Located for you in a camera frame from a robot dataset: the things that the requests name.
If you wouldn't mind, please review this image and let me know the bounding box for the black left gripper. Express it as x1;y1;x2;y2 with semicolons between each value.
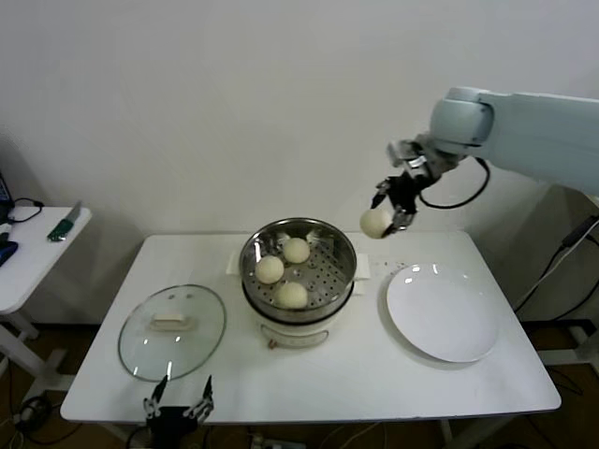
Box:
142;373;215;449

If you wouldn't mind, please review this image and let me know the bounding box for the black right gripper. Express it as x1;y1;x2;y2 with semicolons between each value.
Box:
371;172;425;238

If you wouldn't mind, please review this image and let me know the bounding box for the white steamed baozi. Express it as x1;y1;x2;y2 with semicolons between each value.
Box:
255;255;285;285
283;237;311;264
358;209;394;240
274;281;309;310

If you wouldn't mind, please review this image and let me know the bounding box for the round glass pot lid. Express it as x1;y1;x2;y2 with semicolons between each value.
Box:
117;283;228;383

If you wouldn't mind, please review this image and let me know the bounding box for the stainless steel steamer basket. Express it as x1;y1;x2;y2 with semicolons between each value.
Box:
226;217;373;324

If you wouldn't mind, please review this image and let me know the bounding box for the white round plate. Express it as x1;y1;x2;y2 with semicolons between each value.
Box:
386;264;501;364

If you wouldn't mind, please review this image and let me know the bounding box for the cream electric cooking pot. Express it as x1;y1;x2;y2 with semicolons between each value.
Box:
242;275;366;351

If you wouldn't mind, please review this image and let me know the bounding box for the grey floor power adapter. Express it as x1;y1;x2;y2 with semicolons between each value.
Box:
13;396;53;427

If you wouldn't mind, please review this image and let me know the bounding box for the white side table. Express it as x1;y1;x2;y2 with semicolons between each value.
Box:
0;205;94;403

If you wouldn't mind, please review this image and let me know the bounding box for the blue plastic object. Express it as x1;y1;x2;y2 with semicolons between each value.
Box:
0;239;20;268

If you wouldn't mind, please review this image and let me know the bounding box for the white table leg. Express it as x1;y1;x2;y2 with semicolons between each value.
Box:
439;418;509;449

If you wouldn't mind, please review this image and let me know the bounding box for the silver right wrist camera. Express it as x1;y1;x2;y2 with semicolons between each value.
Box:
386;138;425;172

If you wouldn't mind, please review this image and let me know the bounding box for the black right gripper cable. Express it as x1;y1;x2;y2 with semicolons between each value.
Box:
418;158;491;210

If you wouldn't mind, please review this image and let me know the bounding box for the grey cable with black adapter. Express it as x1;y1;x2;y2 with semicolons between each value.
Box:
512;214;599;312

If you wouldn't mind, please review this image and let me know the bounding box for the green handled knife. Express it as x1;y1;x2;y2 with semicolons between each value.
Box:
46;199;84;243

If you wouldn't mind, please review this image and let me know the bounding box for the white stand base frame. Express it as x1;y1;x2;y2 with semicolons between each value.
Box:
537;325;599;366

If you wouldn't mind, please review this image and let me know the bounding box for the black cable on side table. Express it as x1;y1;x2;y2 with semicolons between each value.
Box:
7;196;46;225

